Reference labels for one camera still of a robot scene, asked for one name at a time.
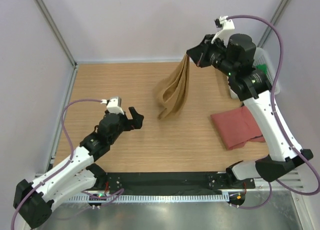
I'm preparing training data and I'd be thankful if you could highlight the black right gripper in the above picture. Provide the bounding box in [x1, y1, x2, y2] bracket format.
[186, 34, 236, 77]

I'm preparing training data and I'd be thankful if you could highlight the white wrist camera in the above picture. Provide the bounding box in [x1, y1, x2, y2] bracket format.
[101, 96, 125, 115]
[211, 16, 235, 44]

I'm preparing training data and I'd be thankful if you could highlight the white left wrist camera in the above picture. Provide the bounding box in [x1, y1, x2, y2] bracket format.
[101, 96, 125, 115]

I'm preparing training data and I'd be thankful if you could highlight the right aluminium frame post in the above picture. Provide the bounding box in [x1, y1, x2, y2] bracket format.
[258, 0, 291, 48]

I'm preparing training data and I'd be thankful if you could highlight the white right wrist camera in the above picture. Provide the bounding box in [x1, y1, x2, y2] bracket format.
[211, 16, 235, 44]

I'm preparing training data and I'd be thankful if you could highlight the left aluminium frame post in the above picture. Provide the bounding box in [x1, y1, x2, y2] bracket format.
[29, 0, 78, 67]

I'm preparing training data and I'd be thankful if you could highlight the aluminium slotted rail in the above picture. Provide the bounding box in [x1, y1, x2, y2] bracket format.
[65, 192, 229, 204]

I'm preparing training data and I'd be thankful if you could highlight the tan brown garment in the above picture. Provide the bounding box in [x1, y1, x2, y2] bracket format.
[153, 54, 190, 120]

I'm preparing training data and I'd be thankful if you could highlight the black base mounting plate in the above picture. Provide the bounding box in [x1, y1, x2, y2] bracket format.
[106, 171, 256, 192]

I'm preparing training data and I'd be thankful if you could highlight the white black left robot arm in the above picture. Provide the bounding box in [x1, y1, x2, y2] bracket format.
[11, 106, 144, 229]

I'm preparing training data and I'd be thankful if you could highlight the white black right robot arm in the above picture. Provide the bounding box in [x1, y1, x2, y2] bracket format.
[186, 33, 314, 188]

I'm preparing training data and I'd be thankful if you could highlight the aluminium frame post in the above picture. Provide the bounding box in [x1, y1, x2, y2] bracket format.
[29, 0, 78, 67]
[258, 0, 291, 48]

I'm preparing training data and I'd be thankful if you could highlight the white perforated plastic basket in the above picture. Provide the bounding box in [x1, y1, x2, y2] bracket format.
[253, 47, 276, 84]

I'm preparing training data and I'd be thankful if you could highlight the red graphic tank top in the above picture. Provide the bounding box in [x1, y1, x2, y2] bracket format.
[210, 106, 266, 150]

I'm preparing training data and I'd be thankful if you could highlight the green garment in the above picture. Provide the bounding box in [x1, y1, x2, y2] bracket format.
[255, 64, 268, 75]

